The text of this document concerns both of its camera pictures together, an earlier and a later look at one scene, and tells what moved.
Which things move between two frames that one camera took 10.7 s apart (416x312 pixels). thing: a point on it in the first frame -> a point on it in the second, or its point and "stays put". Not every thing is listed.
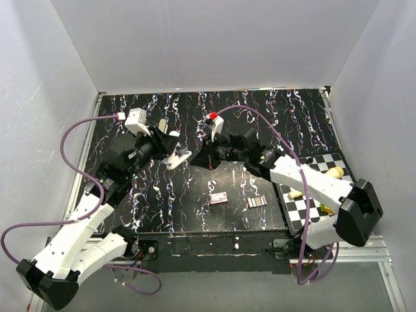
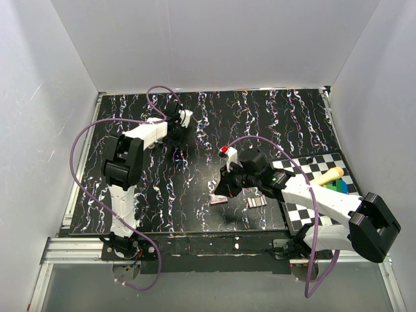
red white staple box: x=218 y=198 stays put
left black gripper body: x=160 y=149 -> x=179 y=138
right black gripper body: x=216 y=152 -> x=235 y=180
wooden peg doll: x=337 y=172 stays put
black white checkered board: x=294 y=205 stays put
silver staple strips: x=257 y=201 stays put
